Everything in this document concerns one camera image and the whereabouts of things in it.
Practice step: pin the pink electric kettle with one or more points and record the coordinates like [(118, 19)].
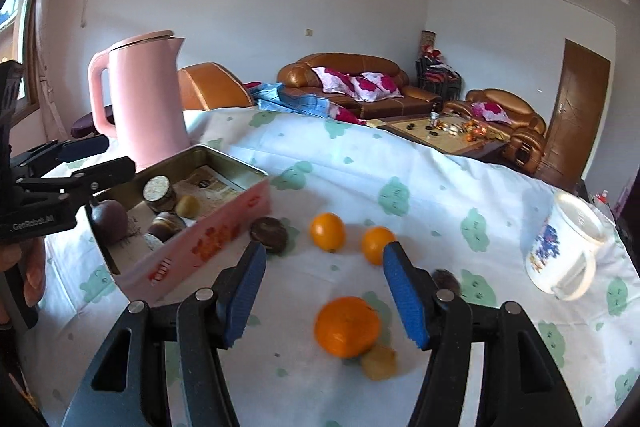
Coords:
[(145, 107)]

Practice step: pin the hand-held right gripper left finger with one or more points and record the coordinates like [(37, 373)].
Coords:
[(245, 297)]

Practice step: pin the dark purple stool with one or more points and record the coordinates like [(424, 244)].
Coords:
[(85, 124)]

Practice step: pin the brown wooden door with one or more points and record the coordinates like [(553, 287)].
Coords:
[(575, 117)]

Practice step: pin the white cloud-print tablecloth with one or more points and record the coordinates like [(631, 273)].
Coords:
[(310, 387)]

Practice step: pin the wooden coffee table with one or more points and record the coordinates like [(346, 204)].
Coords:
[(410, 124)]

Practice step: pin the large orange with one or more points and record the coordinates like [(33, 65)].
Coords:
[(347, 326)]

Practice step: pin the person's left hand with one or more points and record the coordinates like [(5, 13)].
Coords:
[(32, 272)]

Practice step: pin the pink metal tin box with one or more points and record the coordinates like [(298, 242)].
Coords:
[(200, 252)]

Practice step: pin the printed paper sheet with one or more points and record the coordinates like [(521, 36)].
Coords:
[(215, 187)]

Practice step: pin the brown leather sofa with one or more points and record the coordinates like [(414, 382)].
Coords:
[(345, 62)]

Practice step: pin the pink floral pillow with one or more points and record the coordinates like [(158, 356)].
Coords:
[(487, 109), (375, 86), (332, 79)]

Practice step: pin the small orange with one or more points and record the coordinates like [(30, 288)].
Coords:
[(376, 244), (327, 231)]

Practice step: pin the tall brown vase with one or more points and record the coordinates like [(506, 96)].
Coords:
[(428, 39)]

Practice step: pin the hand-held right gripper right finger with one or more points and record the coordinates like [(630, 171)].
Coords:
[(407, 297)]

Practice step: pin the purple radish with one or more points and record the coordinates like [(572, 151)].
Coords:
[(112, 218)]

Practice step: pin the stacked dark chairs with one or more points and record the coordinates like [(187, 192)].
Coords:
[(440, 77)]

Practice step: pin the brown leather armchair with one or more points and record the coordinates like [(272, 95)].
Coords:
[(505, 99)]

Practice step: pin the blue plaid cloth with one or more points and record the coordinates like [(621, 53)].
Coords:
[(295, 102)]

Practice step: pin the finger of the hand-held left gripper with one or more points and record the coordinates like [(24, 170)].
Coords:
[(107, 172), (80, 149)]

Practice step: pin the small yellow fruit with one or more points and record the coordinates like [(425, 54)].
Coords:
[(379, 362)]

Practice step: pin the white printed mug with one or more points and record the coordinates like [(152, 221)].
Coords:
[(565, 252)]

